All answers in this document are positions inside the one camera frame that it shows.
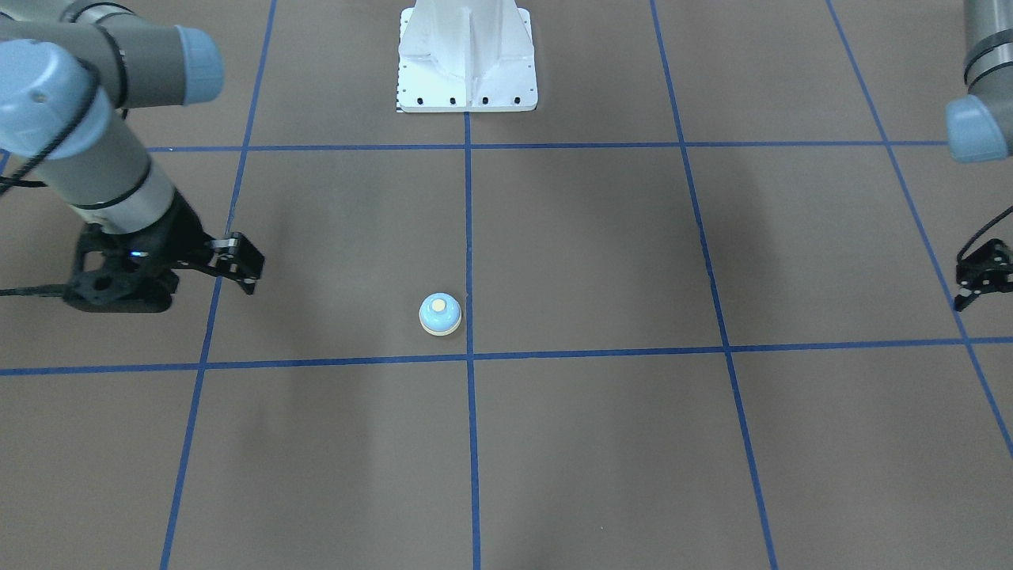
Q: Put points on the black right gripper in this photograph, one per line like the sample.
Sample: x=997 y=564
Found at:
x=176 y=235

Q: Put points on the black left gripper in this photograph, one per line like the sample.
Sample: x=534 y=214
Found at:
x=984 y=267

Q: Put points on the blue desk bell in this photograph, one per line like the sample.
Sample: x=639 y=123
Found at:
x=440 y=314

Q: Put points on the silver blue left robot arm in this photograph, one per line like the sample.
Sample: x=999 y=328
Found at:
x=979 y=129

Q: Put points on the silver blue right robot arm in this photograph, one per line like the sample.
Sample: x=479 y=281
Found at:
x=71 y=72

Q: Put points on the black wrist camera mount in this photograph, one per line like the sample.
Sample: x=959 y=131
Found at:
x=101 y=282

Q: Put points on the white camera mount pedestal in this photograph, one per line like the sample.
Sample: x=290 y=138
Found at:
x=466 y=56

